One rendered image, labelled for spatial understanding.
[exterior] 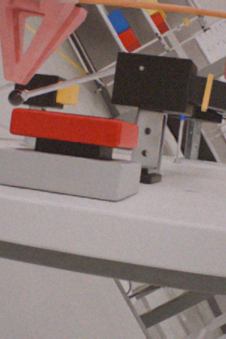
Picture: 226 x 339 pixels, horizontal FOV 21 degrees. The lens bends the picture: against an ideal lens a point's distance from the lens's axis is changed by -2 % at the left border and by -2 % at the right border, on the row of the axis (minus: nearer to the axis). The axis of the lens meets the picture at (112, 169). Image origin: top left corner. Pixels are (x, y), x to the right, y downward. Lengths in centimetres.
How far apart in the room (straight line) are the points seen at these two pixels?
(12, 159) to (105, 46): 837
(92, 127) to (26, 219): 5
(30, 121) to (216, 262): 10
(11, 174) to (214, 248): 10
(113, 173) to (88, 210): 3
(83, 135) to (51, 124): 1
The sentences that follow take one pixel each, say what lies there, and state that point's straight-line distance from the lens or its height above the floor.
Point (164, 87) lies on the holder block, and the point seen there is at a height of 115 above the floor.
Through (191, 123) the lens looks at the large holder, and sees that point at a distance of 124.
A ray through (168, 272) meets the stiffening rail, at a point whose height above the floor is 110.
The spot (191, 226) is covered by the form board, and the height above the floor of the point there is 114.
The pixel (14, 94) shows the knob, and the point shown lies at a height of 104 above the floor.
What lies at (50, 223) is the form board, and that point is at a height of 110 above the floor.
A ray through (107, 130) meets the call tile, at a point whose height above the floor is 113.
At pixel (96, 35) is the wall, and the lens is 873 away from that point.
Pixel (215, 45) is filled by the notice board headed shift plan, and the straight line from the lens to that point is 831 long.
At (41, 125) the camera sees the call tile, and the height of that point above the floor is 110.
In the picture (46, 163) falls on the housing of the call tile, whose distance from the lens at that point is 26.
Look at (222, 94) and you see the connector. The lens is 46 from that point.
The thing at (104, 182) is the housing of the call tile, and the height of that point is 112.
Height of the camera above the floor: 117
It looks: 10 degrees down
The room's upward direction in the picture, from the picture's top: 61 degrees clockwise
